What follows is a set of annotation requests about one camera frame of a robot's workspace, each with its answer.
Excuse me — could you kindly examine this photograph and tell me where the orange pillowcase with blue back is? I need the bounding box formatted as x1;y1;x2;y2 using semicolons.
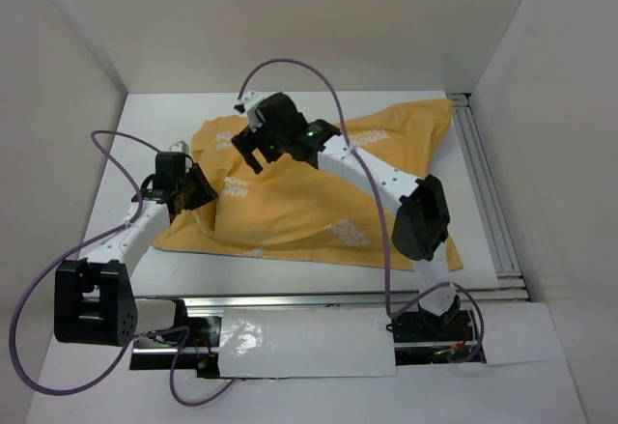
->
154;99;453;268

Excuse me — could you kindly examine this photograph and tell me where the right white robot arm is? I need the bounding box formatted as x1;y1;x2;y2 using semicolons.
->
232;91;461;339

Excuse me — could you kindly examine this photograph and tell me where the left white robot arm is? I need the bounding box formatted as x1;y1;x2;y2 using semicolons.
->
54;151;218;347

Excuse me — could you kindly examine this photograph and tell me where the white cover plate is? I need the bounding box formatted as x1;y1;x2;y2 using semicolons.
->
218;307;396;379

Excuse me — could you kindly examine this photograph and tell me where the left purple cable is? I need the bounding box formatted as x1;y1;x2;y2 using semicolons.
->
9;128;242;407

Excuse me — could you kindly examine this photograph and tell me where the purple cable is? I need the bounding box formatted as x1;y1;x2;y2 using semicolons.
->
235;58;486;363
9;128;242;407

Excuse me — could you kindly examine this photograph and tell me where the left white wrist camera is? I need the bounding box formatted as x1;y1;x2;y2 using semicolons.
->
168;140;189;155

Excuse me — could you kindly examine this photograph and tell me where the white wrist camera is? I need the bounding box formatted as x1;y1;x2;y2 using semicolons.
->
168;140;189;155
234;91;265;132

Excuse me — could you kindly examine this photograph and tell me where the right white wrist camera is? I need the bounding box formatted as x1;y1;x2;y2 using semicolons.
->
234;91;265;132

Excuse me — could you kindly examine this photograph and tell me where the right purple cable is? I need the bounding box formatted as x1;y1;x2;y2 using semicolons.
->
235;58;486;363

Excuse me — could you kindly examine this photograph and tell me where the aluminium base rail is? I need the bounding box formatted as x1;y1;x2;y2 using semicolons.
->
129;290;532;313

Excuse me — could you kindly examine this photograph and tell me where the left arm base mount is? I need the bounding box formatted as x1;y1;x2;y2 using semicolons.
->
129;314;222;379

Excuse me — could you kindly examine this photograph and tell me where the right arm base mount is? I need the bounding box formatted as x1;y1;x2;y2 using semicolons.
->
385;310;480;366

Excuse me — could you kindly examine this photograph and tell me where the aluminium side rail frame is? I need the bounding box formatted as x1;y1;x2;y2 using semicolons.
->
447;93;531;301

